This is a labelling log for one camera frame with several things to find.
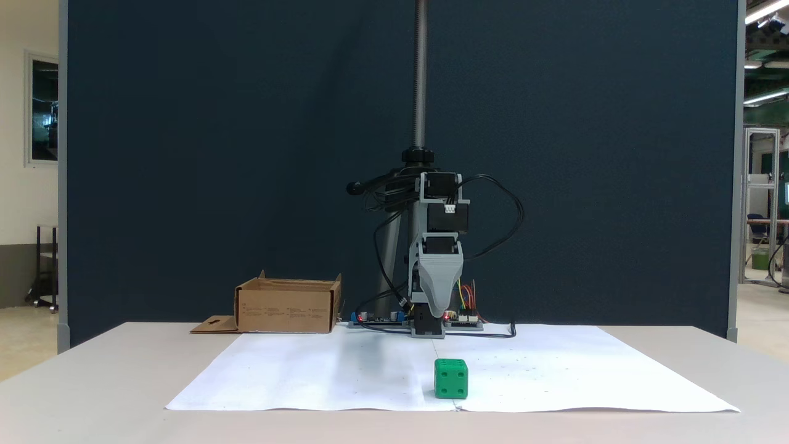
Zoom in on blue circuit board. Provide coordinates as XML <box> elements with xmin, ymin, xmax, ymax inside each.
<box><xmin>348</xmin><ymin>311</ymin><xmax>409</xmax><ymax>329</ymax></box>

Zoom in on white paper sheet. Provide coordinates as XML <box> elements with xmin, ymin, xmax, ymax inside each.
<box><xmin>165</xmin><ymin>323</ymin><xmax>740</xmax><ymax>413</ymax></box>

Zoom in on green dice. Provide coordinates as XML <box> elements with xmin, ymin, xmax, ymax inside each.
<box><xmin>434</xmin><ymin>358</ymin><xmax>469</xmax><ymax>400</ymax></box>

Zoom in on black metal cart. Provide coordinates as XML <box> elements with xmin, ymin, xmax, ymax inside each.
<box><xmin>25</xmin><ymin>224</ymin><xmax>60</xmax><ymax>313</ymax></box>

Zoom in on aluminium profile frame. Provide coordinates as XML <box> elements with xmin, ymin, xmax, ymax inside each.
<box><xmin>740</xmin><ymin>126</ymin><xmax>783</xmax><ymax>288</ymax></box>

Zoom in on brown cardboard box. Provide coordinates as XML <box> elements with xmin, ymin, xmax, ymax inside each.
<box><xmin>191</xmin><ymin>270</ymin><xmax>343</xmax><ymax>335</ymax></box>

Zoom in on camera stand with metal pole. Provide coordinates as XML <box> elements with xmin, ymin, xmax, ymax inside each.
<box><xmin>346</xmin><ymin>0</ymin><xmax>460</xmax><ymax>321</ymax></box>

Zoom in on dark blue partition panel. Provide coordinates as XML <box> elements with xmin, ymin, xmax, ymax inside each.
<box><xmin>59</xmin><ymin>0</ymin><xmax>746</xmax><ymax>355</ymax></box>

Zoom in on thin black cable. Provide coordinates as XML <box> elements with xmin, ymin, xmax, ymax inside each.
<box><xmin>362</xmin><ymin>321</ymin><xmax>517</xmax><ymax>340</ymax></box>
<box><xmin>459</xmin><ymin>174</ymin><xmax>525</xmax><ymax>260</ymax></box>
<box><xmin>360</xmin><ymin>171</ymin><xmax>427</xmax><ymax>315</ymax></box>

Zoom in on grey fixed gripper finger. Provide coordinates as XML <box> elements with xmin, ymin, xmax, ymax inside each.
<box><xmin>418</xmin><ymin>259</ymin><xmax>464</xmax><ymax>317</ymax></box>

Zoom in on framed wall window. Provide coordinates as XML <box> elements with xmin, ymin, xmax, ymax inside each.
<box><xmin>25</xmin><ymin>51</ymin><xmax>60</xmax><ymax>168</ymax></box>

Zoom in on ceiling light strip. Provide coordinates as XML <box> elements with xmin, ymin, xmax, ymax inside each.
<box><xmin>743</xmin><ymin>89</ymin><xmax>789</xmax><ymax>106</ymax></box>
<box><xmin>745</xmin><ymin>0</ymin><xmax>789</xmax><ymax>26</ymax></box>

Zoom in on circuit board with coloured wires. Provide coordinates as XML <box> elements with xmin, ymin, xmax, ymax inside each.
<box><xmin>444</xmin><ymin>313</ymin><xmax>485</xmax><ymax>332</ymax></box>

